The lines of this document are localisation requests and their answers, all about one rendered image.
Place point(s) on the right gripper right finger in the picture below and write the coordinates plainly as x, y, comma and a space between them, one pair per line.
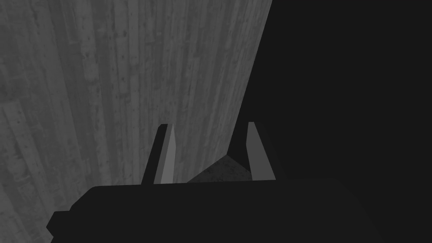
259, 162

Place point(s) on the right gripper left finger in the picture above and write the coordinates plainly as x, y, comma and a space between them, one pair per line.
163, 162

